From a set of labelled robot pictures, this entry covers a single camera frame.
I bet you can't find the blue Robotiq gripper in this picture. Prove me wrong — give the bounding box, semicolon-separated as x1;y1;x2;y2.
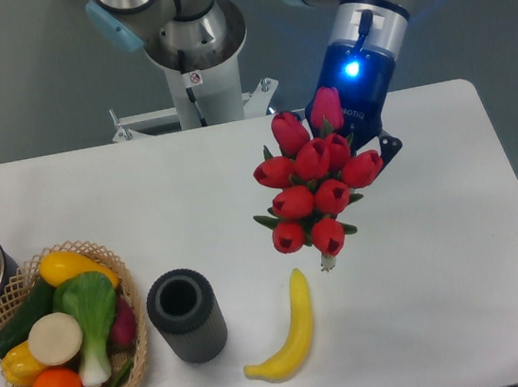
316;0;410;171

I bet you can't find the red tulip bouquet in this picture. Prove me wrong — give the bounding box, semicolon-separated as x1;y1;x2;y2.
253;87;384;272

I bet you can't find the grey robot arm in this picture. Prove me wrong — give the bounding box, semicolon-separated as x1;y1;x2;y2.
85;0;414;163

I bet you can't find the yellow banana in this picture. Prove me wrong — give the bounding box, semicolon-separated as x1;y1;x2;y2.
243;269;314;383

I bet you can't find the dark grey ribbed vase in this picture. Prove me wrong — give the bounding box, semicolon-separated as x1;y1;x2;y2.
146;268;228;364

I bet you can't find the purple red vegetable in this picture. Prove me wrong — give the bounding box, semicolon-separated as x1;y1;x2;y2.
110;296;136;346

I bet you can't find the green bok choy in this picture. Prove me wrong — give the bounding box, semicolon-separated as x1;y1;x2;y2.
53;272;116;387

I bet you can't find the yellow squash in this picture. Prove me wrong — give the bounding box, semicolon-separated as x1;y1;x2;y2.
39;251;120;289

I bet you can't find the woven wicker basket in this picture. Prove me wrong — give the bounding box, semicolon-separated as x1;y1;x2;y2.
0;232;155;387

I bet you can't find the dark green cucumber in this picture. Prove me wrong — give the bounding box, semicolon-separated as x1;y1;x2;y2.
0;277;55;360

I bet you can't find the yellow bell pepper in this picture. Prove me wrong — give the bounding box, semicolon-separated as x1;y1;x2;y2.
0;341;47;387

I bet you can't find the white metal base bracket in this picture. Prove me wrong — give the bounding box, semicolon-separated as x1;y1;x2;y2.
108;77;279;143

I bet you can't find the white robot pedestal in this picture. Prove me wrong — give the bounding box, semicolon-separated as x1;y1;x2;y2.
164;57;243;127

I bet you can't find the black cable on pedestal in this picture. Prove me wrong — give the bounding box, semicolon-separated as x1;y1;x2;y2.
175;47;209;130

